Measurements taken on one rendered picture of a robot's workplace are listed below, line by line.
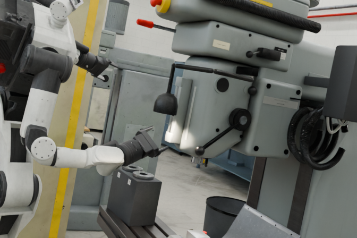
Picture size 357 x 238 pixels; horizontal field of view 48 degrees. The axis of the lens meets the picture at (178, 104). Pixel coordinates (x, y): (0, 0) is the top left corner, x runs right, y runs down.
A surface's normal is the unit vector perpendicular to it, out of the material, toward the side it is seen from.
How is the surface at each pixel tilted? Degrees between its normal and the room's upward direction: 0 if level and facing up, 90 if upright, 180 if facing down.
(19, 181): 60
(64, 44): 75
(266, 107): 90
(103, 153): 49
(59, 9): 116
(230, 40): 90
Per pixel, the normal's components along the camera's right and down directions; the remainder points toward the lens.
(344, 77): -0.87, -0.14
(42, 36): 0.57, -0.11
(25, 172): 0.65, -0.33
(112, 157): 0.48, -0.54
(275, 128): 0.46, 0.14
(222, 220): -0.50, 0.01
